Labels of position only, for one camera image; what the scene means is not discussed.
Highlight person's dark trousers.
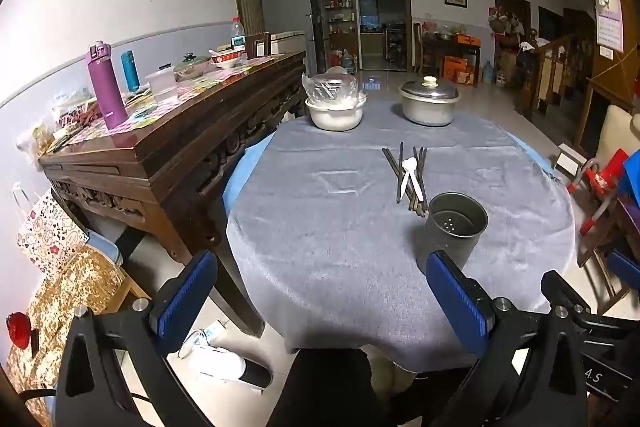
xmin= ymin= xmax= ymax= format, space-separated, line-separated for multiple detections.
xmin=267 ymin=348 xmax=426 ymax=427

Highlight kitchen shelf with jars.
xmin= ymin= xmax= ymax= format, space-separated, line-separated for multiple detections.
xmin=317 ymin=0 xmax=359 ymax=72

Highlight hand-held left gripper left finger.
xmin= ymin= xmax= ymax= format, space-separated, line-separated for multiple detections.
xmin=54 ymin=249 xmax=218 ymax=427

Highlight white step stool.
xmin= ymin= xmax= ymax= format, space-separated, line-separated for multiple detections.
xmin=551 ymin=142 xmax=587 ymax=181

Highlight green lidded bowl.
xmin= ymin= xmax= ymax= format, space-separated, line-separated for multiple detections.
xmin=172 ymin=52 xmax=211 ymax=80

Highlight red children's tricycle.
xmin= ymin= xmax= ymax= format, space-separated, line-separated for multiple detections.
xmin=567 ymin=149 xmax=632 ymax=239

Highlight grey refrigerator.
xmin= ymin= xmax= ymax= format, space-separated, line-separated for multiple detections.
xmin=254 ymin=0 xmax=321 ymax=78

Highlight carved wooden sideboard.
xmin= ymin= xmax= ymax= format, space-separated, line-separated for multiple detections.
xmin=37 ymin=51 xmax=307 ymax=339

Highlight wooden chair back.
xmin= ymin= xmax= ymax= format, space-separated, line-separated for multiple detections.
xmin=245 ymin=32 xmax=274 ymax=58

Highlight teal drinking bottle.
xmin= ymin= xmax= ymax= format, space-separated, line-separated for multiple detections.
xmin=120 ymin=50 xmax=142 ymax=93

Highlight red and white bowl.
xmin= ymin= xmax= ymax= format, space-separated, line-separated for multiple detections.
xmin=209 ymin=49 xmax=247 ymax=70

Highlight blue jacket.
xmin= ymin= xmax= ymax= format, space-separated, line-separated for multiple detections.
xmin=619 ymin=151 xmax=640 ymax=208

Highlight checkered table cover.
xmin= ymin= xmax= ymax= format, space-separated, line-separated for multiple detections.
xmin=47 ymin=52 xmax=286 ymax=152

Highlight pile of dark chopsticks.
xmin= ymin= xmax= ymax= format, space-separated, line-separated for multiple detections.
xmin=382 ymin=142 xmax=430 ymax=218

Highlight wall calendar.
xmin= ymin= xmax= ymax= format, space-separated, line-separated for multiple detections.
xmin=591 ymin=0 xmax=626 ymax=60

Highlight pot lid with white knob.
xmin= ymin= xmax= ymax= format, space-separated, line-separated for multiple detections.
xmin=398 ymin=76 xmax=460 ymax=104

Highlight grey tablecloth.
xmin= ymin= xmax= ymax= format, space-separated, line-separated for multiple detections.
xmin=225 ymin=99 xmax=577 ymax=370

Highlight blue tablecloth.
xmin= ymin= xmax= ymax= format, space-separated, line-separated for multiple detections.
xmin=222 ymin=142 xmax=273 ymax=218

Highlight wooden stair railing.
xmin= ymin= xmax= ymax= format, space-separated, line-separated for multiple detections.
xmin=517 ymin=32 xmax=593 ymax=120

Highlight orange cardboard boxes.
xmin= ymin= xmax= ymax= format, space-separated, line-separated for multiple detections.
xmin=442 ymin=34 xmax=482 ymax=86

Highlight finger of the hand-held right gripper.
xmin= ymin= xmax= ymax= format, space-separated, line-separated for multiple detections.
xmin=542 ymin=271 xmax=640 ymax=329
xmin=606 ymin=251 xmax=640 ymax=286

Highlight beige armchair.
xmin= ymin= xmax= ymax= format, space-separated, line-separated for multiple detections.
xmin=592 ymin=104 xmax=640 ymax=168

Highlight white chest freezer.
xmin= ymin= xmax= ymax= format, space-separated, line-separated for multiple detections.
xmin=270 ymin=30 xmax=306 ymax=56

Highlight snack bags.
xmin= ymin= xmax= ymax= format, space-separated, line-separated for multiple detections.
xmin=30 ymin=89 xmax=103 ymax=145

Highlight golden patterned cloth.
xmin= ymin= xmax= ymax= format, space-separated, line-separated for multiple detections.
xmin=5 ymin=244 xmax=128 ymax=423

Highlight dark wooden side table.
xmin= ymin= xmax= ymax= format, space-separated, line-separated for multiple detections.
xmin=419 ymin=32 xmax=482 ymax=75

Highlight plastic wrapped bowl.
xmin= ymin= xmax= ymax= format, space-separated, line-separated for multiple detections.
xmin=301 ymin=69 xmax=368 ymax=108

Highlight red round object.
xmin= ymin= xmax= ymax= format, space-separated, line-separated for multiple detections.
xmin=5 ymin=312 xmax=33 ymax=350

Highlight purple drinking bottle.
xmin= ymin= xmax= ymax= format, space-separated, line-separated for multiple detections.
xmin=84 ymin=40 xmax=129 ymax=130

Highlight dark metal utensil holder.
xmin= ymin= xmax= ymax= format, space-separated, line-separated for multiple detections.
xmin=425 ymin=192 xmax=489 ymax=276

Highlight red capped water bottle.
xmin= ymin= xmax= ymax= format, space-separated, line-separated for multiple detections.
xmin=230 ymin=16 xmax=247 ymax=54

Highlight metal kitchen rack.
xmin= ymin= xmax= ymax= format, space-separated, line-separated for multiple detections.
xmin=384 ymin=22 xmax=407 ymax=72

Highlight white handheld appliance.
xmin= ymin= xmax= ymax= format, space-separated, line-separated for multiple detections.
xmin=178 ymin=321 xmax=274 ymax=394

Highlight clear plastic container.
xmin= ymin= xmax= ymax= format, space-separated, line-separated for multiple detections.
xmin=145 ymin=66 xmax=180 ymax=108

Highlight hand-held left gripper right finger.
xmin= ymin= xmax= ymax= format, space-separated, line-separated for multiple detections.
xmin=422 ymin=251 xmax=588 ymax=427

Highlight aluminium pot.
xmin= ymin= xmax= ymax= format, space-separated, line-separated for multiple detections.
xmin=401 ymin=94 xmax=458 ymax=127

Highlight patterned paper bag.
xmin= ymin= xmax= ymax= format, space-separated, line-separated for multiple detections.
xmin=14 ymin=184 xmax=90 ymax=280

